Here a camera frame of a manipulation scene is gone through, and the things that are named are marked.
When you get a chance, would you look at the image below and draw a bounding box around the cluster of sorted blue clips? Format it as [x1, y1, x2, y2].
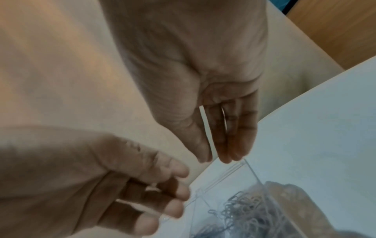
[191, 181, 297, 238]

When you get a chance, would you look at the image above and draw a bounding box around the person's left hand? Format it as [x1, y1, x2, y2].
[0, 125, 192, 238]

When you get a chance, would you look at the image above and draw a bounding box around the person's right hand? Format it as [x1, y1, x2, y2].
[99, 0, 269, 164]

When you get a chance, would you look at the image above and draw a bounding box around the blue fabric item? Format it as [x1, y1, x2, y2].
[268, 0, 297, 12]

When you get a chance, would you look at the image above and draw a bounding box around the clear plastic two-compartment box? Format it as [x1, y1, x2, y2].
[155, 158, 309, 238]

